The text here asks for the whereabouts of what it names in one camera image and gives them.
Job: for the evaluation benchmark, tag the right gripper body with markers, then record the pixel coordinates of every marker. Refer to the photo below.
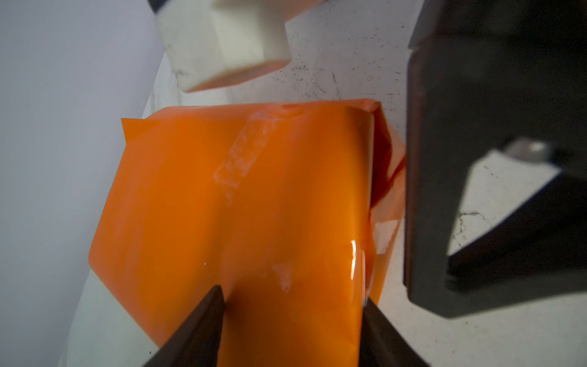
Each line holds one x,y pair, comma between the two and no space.
553,24

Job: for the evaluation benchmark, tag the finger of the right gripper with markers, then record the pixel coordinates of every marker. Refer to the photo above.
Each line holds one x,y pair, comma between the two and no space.
496,198

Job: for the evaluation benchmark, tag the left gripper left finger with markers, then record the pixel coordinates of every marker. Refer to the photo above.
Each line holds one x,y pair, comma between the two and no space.
197,341

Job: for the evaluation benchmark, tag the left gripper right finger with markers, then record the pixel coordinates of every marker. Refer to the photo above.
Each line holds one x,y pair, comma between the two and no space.
381,344

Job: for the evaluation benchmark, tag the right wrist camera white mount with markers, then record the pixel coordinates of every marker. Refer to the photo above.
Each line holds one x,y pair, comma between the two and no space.
221,43

